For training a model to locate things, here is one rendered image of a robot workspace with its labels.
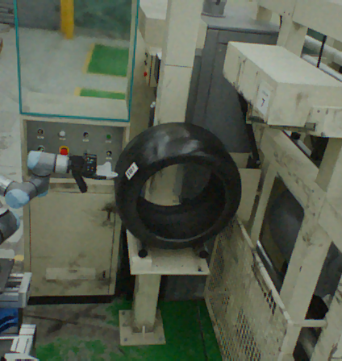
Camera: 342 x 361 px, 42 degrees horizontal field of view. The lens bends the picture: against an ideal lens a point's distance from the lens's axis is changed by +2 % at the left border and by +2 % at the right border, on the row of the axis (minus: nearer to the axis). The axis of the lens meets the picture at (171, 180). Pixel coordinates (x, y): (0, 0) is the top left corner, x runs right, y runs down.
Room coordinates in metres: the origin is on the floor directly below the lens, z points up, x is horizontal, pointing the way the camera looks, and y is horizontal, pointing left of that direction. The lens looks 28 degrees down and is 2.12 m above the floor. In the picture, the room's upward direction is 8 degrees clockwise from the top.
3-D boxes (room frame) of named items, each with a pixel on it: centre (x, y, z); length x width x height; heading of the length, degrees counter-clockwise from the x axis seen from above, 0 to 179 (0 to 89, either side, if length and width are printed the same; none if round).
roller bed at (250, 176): (2.09, -0.35, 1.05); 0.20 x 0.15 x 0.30; 12
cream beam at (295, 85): (1.73, -0.34, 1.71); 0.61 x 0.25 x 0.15; 12
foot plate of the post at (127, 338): (2.04, 0.05, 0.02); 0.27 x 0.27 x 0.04; 12
